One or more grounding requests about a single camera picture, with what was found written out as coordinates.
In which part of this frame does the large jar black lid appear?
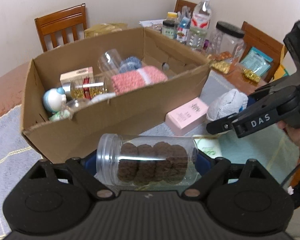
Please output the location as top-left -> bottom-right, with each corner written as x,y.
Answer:
206,21 -> 245,62

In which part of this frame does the blue knitted sock roll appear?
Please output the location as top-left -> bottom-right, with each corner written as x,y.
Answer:
119,56 -> 142,73

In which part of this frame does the wooden chair far right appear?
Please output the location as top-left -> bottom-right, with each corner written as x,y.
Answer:
174,0 -> 197,15

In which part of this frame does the gold foil ornament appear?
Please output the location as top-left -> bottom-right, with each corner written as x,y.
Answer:
242,68 -> 261,83

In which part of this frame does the blue white round toy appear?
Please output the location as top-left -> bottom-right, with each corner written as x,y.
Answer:
43,87 -> 66,113

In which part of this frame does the person right hand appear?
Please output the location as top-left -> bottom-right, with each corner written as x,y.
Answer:
277,121 -> 300,148

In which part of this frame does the clear water bottle red label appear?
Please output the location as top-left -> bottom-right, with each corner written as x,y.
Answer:
187,0 -> 212,51

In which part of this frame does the brown cardboard box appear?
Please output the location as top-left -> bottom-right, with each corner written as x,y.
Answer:
20,28 -> 210,163

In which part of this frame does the small bottle blue label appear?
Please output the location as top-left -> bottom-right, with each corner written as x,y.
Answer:
176,17 -> 190,44

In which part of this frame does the wooden chair far side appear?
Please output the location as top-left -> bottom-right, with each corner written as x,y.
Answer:
34,3 -> 87,52

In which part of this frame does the green white small box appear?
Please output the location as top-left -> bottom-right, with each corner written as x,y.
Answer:
192,135 -> 222,159

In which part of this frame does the wooden chair right side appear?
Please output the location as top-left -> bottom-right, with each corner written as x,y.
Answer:
241,21 -> 287,83

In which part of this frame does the clear plastic jar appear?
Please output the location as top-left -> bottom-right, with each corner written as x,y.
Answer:
98,49 -> 122,77

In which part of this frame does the cream cardboard small box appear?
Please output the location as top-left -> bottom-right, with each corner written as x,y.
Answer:
59,67 -> 94,85

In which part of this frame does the grey white sock roll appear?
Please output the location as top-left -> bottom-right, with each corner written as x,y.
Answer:
206,89 -> 248,121

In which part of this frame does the pink knitted sock roll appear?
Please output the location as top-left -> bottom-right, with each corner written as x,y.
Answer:
111,66 -> 168,95

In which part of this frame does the wooden chair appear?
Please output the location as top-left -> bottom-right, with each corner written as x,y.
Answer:
174,0 -> 197,15
241,21 -> 287,83
34,3 -> 87,52

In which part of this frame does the pink cosmetic box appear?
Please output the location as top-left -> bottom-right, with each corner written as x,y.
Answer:
165,98 -> 208,136

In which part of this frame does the jar with yellow capsules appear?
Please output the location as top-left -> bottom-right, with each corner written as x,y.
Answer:
62,76 -> 108,100

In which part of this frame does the small bottle black cap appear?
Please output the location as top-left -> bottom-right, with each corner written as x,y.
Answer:
161,20 -> 176,39

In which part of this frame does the jar with brown knit pads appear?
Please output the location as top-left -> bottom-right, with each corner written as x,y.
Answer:
96,134 -> 199,187

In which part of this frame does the teal packet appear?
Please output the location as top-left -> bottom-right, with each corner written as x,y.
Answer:
241,47 -> 273,77

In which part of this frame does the yellow capsule blister pack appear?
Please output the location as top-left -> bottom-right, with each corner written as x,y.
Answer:
207,55 -> 231,74

